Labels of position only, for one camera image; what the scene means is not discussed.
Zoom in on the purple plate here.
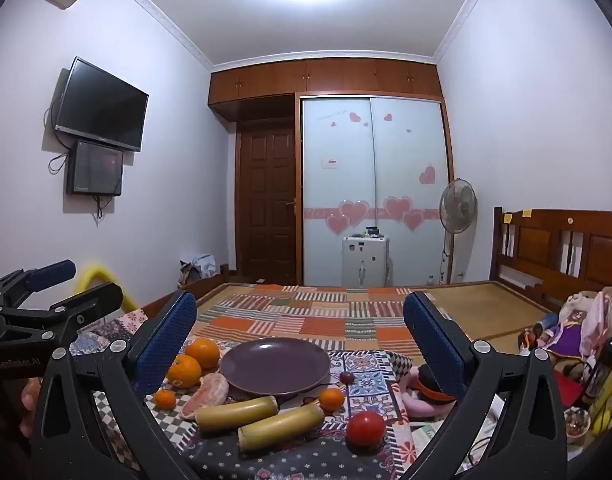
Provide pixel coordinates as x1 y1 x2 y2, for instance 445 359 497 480
220 337 331 397

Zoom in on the plush doll in purple dress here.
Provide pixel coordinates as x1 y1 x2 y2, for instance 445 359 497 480
518 287 612 376

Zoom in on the wall television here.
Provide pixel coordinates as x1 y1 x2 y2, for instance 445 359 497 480
53 56 150 153

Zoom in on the bunch of bananas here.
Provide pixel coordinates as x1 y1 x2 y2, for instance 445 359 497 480
590 385 612 433

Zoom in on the pile of clothes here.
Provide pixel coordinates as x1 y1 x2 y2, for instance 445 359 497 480
180 252 219 288

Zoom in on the red tomato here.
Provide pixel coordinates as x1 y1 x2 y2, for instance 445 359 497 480
347 411 387 447

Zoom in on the person's left hand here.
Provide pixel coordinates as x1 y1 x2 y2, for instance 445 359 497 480
20 379 43 438

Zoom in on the large orange with sticker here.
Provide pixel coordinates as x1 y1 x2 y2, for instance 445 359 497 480
167 354 203 389

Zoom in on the yellow foam tube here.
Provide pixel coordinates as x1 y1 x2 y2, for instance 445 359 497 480
73 261 139 311

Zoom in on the wooden bed headboard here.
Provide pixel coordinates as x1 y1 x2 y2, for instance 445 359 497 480
490 206 612 311

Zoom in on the bowl of nuts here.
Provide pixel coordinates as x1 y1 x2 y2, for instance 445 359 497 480
564 406 591 443

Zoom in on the bamboo bed mat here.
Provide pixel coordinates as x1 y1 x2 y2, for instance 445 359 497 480
196 280 554 361

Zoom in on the small black wall monitor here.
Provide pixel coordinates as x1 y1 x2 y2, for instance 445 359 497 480
66 140 124 197

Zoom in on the yellow sugarcane piece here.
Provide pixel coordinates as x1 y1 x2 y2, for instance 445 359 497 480
237 402 325 452

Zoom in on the brown wooden door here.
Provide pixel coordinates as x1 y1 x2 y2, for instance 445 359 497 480
235 120 297 285

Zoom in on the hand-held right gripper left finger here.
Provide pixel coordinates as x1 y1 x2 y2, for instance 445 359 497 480
33 290 207 480

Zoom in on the patterned patchwork blanket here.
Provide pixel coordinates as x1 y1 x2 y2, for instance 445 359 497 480
71 310 437 480

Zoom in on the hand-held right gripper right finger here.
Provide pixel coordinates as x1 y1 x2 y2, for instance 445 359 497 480
396 290 569 480

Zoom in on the dark wine bottle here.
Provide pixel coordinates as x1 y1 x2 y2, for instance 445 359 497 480
580 307 612 411

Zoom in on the standing fan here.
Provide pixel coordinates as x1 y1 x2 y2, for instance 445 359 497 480
438 178 479 286

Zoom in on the striped patchwork blanket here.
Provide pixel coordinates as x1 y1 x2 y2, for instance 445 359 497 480
193 285 427 356

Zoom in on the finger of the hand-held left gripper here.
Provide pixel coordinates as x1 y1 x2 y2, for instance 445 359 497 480
0 259 78 313
1 281 125 348

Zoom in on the peeled pomelo segment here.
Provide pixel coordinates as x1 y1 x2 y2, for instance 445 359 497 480
181 372 230 421

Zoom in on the small white appliance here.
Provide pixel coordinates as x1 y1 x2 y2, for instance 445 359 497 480
342 236 391 289

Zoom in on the wooden wardrobe with sliding doors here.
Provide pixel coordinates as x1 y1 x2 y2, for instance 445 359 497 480
207 57 455 288

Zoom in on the black wall cable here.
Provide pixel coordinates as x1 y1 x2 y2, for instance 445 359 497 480
43 105 71 175

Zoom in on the pink plush toy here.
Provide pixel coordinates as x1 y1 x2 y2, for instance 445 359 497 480
401 365 459 418

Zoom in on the yellow banana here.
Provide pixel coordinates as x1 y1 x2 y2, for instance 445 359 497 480
195 396 279 431

